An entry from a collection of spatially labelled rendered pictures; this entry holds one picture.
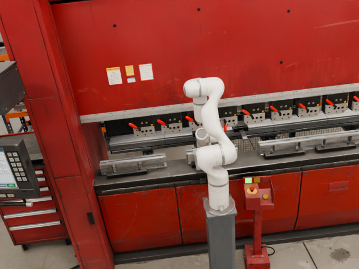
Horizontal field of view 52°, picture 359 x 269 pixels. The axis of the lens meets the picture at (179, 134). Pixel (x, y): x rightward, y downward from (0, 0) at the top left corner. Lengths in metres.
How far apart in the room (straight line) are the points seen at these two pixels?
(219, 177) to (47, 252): 2.11
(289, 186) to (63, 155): 1.71
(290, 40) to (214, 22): 0.52
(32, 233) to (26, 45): 1.87
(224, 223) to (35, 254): 2.03
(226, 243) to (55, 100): 1.37
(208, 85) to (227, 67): 0.48
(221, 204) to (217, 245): 0.32
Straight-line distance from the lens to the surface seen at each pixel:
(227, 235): 2.33
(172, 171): 2.78
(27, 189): 2.19
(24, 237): 3.64
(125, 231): 3.09
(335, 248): 3.49
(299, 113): 2.79
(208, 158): 1.97
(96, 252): 3.11
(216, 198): 2.15
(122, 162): 2.80
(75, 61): 2.46
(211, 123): 2.00
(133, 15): 2.34
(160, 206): 2.91
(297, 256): 3.36
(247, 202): 2.68
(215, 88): 2.05
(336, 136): 3.04
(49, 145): 2.53
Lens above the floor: 2.51
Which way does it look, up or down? 31 degrees down
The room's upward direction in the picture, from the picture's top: 6 degrees counter-clockwise
